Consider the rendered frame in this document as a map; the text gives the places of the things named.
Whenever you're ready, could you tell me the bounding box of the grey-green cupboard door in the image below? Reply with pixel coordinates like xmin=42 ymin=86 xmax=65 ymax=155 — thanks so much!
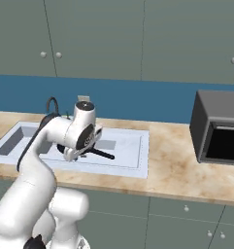
xmin=0 ymin=0 xmax=58 ymax=78
xmin=43 ymin=0 xmax=146 ymax=82
xmin=144 ymin=213 xmax=219 ymax=249
xmin=77 ymin=210 xmax=150 ymax=249
xmin=140 ymin=0 xmax=234 ymax=86
xmin=207 ymin=204 xmax=234 ymax=249

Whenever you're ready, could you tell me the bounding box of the grey-green lower cupboard door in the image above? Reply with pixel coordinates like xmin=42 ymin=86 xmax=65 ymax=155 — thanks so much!
xmin=207 ymin=204 xmax=234 ymax=249
xmin=77 ymin=210 xmax=150 ymax=249
xmin=144 ymin=213 xmax=219 ymax=249

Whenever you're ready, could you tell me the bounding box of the grey-green upper cupboard door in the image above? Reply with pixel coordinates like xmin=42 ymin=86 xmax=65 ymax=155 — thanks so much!
xmin=43 ymin=0 xmax=146 ymax=82
xmin=0 ymin=0 xmax=58 ymax=78
xmin=140 ymin=0 xmax=234 ymax=86

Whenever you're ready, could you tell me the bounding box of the dark grey microwave oven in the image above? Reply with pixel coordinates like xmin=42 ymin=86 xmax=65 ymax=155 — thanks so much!
xmin=188 ymin=89 xmax=234 ymax=166

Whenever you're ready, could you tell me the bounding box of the grey-green drawer front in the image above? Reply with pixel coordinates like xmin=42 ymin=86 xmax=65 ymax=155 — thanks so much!
xmin=84 ymin=188 xmax=151 ymax=217
xmin=148 ymin=196 xmax=227 ymax=225

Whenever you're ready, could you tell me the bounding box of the pale wall socket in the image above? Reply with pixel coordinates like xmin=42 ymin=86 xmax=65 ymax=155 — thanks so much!
xmin=77 ymin=94 xmax=90 ymax=103

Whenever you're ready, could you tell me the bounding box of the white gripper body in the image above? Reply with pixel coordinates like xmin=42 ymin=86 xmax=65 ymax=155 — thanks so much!
xmin=63 ymin=147 xmax=81 ymax=162

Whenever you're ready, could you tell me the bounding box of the white sink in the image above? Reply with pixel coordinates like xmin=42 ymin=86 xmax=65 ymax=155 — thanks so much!
xmin=0 ymin=121 xmax=150 ymax=180

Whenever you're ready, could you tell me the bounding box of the black curved tap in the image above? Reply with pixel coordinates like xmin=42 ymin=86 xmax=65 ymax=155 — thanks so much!
xmin=46 ymin=96 xmax=61 ymax=119

